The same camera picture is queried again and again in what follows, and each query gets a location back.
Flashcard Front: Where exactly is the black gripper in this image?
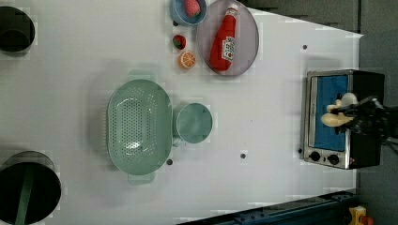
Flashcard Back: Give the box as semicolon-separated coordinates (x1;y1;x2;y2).
329;97;388;136

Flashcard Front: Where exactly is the peeled yellow toy banana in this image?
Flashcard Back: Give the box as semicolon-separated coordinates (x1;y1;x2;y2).
321;93;358;128

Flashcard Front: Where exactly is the teal green mug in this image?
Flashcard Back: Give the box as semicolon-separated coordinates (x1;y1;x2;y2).
173;103;213;147

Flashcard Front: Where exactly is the silver black toaster oven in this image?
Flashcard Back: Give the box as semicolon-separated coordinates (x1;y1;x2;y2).
303;69;385;170

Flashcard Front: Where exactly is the grey round plate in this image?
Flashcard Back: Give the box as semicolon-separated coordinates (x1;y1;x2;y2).
196;0;259;76

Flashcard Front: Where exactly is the red ketchup bottle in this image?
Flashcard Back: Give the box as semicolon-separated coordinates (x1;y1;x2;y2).
209;5;238;71

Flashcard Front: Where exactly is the orange slice toy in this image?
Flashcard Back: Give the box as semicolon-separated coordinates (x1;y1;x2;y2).
178;52;196;69

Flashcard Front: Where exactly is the red toy strawberry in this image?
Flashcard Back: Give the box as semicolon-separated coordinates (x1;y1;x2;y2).
173;35;187;50

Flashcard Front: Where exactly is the pink strawberry in bowl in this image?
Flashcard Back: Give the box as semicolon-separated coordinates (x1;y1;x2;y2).
184;0;201;18

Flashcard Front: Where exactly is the blue bowl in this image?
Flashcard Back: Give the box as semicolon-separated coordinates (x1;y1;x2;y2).
170;0;207;26

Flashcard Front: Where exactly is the green perforated colander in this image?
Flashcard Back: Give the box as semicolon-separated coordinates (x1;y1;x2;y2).
106;70;173;186

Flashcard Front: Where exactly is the blue metal frame rail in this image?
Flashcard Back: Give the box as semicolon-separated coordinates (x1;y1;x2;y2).
179;191;359;225

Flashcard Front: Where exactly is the black round mount lower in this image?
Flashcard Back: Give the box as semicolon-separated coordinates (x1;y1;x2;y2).
0;151;62;225

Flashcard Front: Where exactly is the black round mount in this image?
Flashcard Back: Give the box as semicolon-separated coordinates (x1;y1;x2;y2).
0;151;62;225
0;6;36;53

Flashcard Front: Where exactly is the black round mount upper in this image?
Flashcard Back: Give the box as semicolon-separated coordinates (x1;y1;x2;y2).
0;6;36;53

